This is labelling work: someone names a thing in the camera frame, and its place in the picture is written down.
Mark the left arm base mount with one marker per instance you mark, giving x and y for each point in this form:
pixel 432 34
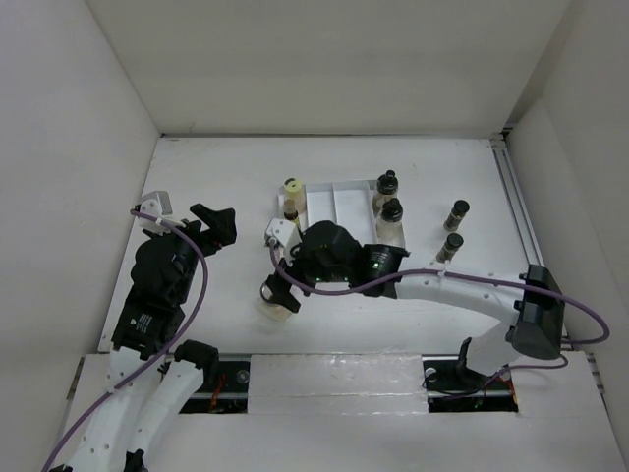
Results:
pixel 228 392

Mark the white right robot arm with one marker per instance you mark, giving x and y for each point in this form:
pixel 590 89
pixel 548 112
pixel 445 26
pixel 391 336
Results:
pixel 529 315

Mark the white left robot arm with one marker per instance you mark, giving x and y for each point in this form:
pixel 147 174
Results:
pixel 153 371

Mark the glass rice jar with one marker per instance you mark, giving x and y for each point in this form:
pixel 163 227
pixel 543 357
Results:
pixel 273 311

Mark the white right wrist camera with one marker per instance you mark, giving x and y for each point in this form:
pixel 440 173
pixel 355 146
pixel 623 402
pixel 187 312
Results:
pixel 282 234

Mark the black-lid spice shaker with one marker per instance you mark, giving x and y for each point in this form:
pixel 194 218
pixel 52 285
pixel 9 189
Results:
pixel 458 211
pixel 451 245

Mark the yellow-lid rice jar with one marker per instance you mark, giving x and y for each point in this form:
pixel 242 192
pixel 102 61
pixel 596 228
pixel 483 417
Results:
pixel 294 190

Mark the yellow-label brown sauce bottle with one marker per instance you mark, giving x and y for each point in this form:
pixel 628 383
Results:
pixel 290 212

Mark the black-capped round bottle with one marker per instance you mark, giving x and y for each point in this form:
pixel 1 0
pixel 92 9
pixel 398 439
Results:
pixel 388 222
pixel 385 189

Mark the aluminium frame rail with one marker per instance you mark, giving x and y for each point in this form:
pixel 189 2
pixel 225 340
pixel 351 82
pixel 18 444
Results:
pixel 515 199

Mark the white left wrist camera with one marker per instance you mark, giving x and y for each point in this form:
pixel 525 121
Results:
pixel 156 205

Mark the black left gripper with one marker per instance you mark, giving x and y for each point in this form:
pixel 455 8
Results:
pixel 221 225

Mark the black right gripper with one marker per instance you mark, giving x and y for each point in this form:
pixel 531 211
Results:
pixel 281 290

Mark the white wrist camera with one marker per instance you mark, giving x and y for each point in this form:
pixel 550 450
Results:
pixel 282 234
pixel 156 205

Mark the white divided organizer tray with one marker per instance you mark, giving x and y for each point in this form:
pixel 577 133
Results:
pixel 349 205

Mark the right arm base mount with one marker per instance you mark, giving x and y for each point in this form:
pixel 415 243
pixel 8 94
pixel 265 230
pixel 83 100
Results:
pixel 451 387

